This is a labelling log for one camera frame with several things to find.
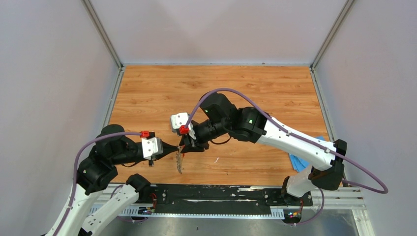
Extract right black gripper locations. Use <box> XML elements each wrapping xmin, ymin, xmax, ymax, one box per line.
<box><xmin>179</xmin><ymin>119</ymin><xmax>229</xmax><ymax>154</ymax></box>

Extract red handled metal key holder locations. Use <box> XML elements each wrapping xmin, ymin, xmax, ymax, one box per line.
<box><xmin>176</xmin><ymin>145</ymin><xmax>185</xmax><ymax>174</ymax></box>

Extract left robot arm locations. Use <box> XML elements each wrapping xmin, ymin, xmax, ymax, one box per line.
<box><xmin>46</xmin><ymin>124</ymin><xmax>179</xmax><ymax>236</ymax></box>

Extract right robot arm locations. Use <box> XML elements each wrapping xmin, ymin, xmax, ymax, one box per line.
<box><xmin>170</xmin><ymin>92</ymin><xmax>347</xmax><ymax>206</ymax></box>

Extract blue cloth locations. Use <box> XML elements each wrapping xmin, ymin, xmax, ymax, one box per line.
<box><xmin>289</xmin><ymin>153</ymin><xmax>309</xmax><ymax>173</ymax></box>

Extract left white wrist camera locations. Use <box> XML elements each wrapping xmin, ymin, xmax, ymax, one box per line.
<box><xmin>140</xmin><ymin>131</ymin><xmax>163</xmax><ymax>160</ymax></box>

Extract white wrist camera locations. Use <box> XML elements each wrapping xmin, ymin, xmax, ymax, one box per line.
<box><xmin>140</xmin><ymin>131</ymin><xmax>163</xmax><ymax>160</ymax></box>
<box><xmin>170</xmin><ymin>113</ymin><xmax>196</xmax><ymax>140</ymax></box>

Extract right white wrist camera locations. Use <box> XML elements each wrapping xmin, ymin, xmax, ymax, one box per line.
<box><xmin>170</xmin><ymin>113</ymin><xmax>196</xmax><ymax>140</ymax></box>

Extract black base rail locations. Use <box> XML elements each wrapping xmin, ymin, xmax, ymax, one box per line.
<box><xmin>133</xmin><ymin>184</ymin><xmax>313</xmax><ymax>219</ymax></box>

